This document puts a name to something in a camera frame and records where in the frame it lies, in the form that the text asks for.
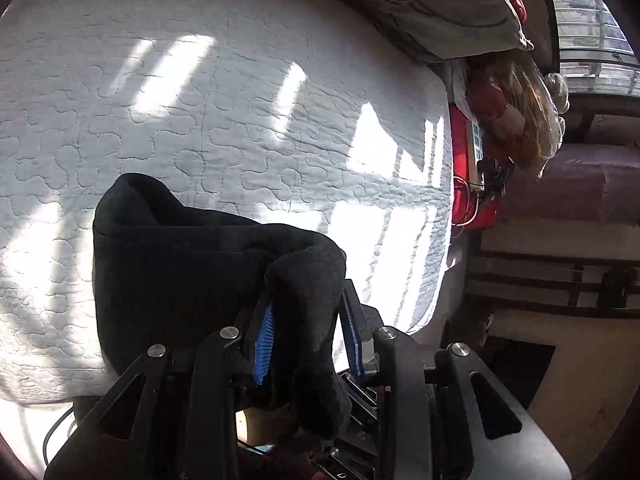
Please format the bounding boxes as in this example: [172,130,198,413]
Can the black cable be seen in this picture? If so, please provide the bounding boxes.
[42,405,81,466]

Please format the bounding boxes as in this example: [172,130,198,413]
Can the white power strip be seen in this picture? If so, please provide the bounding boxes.
[465,117,488,191]

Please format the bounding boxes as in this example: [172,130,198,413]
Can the dark wooden bench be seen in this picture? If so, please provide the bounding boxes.
[465,250,640,321]

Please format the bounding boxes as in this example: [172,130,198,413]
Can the red bedside stand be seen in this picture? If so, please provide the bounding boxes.
[447,105,503,231]

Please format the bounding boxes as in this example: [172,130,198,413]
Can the black pants with yellow patch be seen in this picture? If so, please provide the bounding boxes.
[92,172,351,438]

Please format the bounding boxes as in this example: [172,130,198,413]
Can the black charger plug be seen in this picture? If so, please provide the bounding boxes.
[475,157,512,206]

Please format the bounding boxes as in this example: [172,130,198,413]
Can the grey floral pillow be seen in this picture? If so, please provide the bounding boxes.
[270,0,533,66]

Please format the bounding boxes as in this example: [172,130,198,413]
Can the white quilted mattress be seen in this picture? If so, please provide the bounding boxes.
[0,0,456,406]

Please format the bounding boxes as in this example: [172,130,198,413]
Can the window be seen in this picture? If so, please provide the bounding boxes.
[540,0,640,98]

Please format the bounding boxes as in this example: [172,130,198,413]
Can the purple cloth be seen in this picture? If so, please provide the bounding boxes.
[500,142,640,226]

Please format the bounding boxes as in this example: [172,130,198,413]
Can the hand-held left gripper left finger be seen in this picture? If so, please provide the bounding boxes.
[45,300,276,480]

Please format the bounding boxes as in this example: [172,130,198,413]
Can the pile of plastic bags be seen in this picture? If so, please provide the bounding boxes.
[450,52,571,181]

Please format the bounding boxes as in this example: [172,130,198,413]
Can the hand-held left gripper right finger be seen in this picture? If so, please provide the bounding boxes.
[340,279,572,480]

